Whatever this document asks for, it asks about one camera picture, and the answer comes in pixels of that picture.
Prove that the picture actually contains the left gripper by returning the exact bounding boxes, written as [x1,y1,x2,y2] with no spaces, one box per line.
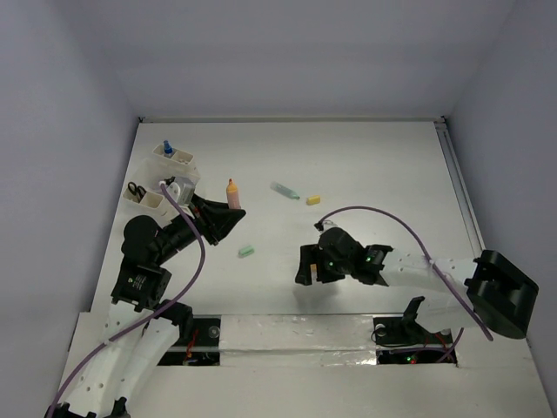
[155,192,245,263]

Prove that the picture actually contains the orange highlighter marker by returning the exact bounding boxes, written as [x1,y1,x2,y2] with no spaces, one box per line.
[226,179,241,209]

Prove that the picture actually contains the yellow marker cap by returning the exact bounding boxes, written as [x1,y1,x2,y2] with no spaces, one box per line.
[306,195,321,206]

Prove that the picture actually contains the black handled scissors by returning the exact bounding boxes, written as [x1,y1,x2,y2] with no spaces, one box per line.
[127,182,146,203]

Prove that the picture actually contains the clear spray bottle blue cap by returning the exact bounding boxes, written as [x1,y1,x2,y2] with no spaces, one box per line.
[163,140,174,158]

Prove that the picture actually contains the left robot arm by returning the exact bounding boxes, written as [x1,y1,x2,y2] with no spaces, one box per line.
[45,196,245,417]

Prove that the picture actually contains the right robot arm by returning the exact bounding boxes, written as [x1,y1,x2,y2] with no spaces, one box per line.
[295,226,539,341]

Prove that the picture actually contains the green marker cap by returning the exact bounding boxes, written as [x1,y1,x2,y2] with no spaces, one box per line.
[238,246,254,258]

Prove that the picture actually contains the green highlighter marker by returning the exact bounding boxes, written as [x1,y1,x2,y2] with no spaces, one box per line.
[270,181,300,200]

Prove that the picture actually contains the cream divided box front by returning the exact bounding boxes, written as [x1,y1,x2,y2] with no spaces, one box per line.
[122,188,167,217]

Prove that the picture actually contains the cream divided box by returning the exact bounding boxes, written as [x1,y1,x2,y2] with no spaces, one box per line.
[122,188,167,217]
[152,143,195,167]

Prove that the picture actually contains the clear organizer bin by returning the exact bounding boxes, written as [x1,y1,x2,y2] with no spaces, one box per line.
[128,154,202,217]

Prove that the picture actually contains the cream divided box rear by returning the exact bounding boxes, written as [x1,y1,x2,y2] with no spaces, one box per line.
[152,143,195,167]

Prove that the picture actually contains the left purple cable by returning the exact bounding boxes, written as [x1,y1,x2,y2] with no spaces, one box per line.
[45,182,206,417]

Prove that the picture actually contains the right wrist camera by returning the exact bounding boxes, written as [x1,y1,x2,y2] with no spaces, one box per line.
[314,219,337,233]

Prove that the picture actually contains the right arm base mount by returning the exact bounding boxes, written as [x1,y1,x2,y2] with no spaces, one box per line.
[370,296,458,365]

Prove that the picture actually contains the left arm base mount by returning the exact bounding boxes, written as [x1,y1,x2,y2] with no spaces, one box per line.
[158,316,221,367]

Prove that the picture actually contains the aluminium side rail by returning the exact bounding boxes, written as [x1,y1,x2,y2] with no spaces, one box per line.
[433,118,485,256]

